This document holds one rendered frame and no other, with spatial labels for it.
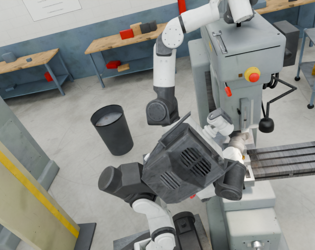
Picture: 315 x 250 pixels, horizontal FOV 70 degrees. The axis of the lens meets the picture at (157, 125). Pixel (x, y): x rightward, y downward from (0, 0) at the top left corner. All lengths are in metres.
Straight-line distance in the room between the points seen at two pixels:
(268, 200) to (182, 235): 0.66
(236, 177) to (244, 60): 0.48
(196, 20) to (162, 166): 0.55
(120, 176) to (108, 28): 4.88
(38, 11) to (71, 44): 0.91
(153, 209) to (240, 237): 0.76
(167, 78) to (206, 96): 0.90
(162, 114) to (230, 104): 0.50
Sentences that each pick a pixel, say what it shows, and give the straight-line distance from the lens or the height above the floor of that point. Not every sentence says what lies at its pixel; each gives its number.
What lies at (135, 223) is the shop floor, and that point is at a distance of 2.70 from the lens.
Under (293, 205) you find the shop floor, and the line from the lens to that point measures 2.71.
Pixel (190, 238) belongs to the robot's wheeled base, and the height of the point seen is 0.59.
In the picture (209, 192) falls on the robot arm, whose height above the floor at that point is 1.31.
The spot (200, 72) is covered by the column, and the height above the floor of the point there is 1.50.
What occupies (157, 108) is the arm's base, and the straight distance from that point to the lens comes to 0.89.
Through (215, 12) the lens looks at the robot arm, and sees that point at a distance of 0.91.
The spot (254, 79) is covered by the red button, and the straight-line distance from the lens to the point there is 1.01.
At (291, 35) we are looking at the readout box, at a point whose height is 1.70.
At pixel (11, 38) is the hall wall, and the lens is 6.71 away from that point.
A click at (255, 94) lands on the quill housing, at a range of 1.28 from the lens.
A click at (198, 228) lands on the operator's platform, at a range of 2.08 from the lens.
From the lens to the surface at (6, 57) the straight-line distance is 6.60.
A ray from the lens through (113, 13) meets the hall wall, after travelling 5.58.
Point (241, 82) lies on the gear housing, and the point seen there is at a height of 1.66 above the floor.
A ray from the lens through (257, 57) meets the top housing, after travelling 1.03.
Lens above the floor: 2.27
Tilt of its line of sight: 38 degrees down
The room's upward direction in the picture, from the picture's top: 17 degrees counter-clockwise
